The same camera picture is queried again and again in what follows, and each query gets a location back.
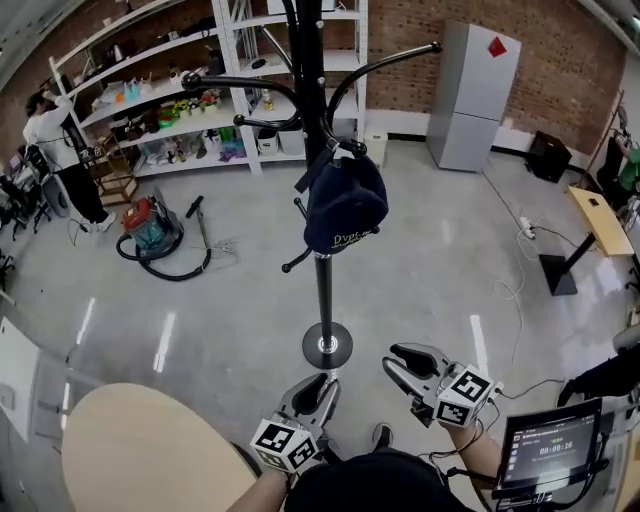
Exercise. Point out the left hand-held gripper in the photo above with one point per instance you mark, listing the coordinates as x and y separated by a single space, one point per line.
280 440

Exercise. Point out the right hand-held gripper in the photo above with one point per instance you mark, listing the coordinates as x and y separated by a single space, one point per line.
462 397

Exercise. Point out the black coat rack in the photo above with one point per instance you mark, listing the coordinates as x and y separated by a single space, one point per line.
325 290

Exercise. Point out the navy blue cap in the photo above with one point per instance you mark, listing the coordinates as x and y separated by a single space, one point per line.
345 200

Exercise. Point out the person's left forearm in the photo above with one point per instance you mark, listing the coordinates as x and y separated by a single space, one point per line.
265 492

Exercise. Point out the person's right forearm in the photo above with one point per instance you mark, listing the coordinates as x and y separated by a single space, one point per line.
480 450

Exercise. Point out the wooden stool rack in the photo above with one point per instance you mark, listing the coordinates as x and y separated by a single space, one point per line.
117 185

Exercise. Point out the person's shoe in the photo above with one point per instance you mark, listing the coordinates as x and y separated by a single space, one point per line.
384 437

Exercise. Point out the person's black top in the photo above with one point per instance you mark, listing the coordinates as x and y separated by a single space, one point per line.
375 485

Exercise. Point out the black tablet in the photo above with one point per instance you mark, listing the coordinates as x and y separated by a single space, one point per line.
550 450

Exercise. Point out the round beige table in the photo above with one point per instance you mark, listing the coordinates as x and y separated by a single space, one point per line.
150 450

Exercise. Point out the white power strip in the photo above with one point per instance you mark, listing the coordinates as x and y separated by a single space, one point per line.
526 227

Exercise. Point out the white trash bin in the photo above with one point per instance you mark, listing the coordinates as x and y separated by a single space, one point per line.
375 150

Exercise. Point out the small wooden side desk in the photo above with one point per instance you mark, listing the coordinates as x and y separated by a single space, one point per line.
600 220

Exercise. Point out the red and teal vacuum cleaner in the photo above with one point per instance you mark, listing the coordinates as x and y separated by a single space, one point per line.
150 225

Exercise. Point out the black box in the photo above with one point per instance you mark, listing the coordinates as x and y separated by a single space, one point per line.
550 157

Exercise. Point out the white storage bin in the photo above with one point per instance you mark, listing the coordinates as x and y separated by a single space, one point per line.
291 142
268 142

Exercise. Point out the white metal shelving unit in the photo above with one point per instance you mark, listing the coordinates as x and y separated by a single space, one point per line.
249 140
361 75

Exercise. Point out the pale two-door fridge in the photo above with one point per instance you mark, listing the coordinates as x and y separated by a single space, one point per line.
470 100

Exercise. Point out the white low table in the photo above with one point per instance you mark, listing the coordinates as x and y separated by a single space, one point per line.
17 370

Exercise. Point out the grey mesh office chair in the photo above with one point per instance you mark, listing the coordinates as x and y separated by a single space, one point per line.
55 197

